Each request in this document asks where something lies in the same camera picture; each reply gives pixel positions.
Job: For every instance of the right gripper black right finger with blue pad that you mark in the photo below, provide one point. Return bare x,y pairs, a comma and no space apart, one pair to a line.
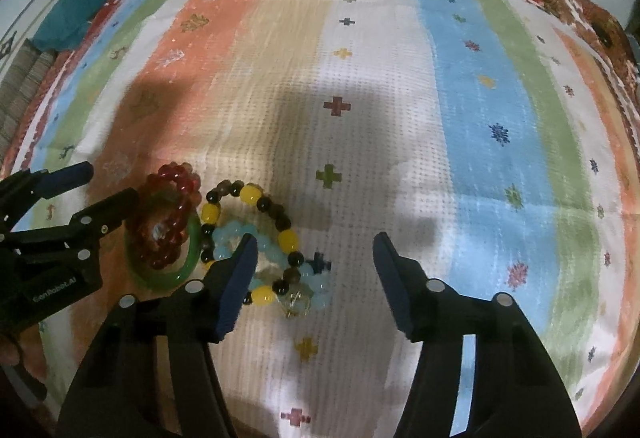
517,392

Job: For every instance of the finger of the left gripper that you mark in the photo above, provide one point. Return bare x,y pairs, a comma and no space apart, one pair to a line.
22,190
99,219

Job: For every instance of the green jade bangle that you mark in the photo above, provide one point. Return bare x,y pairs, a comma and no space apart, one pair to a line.
171,277

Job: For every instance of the person's hand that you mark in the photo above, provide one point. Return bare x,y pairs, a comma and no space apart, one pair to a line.
11,350

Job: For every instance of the striped colourful bed cloth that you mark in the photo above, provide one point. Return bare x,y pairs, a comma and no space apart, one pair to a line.
482,136

